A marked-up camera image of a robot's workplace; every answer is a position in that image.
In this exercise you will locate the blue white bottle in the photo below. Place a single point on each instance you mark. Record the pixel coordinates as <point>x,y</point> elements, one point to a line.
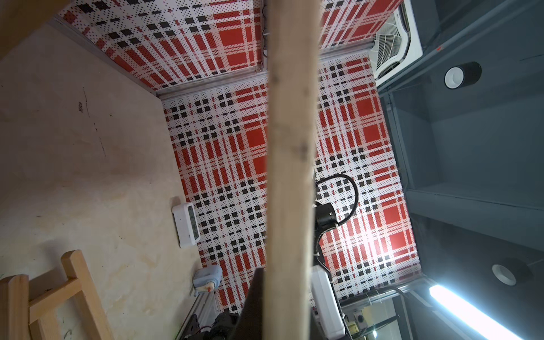
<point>207,279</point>

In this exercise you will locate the plywood board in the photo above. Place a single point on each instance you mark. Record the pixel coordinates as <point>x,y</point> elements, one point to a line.
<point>294,28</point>

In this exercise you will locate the ceiling air conditioner vent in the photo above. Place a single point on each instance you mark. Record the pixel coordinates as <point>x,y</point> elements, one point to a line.
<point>397,45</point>

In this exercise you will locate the wooden easel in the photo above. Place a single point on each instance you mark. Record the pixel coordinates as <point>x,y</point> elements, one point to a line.
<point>19,18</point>
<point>23,318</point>

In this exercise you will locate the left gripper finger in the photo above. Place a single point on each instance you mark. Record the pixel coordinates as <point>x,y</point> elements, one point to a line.
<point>250,322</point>

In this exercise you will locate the fluorescent tube light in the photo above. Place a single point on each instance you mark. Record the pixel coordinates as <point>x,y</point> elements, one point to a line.
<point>470,315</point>

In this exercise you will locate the ceiling spot light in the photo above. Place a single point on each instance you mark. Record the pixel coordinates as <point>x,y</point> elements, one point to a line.
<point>463,75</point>
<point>512,272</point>

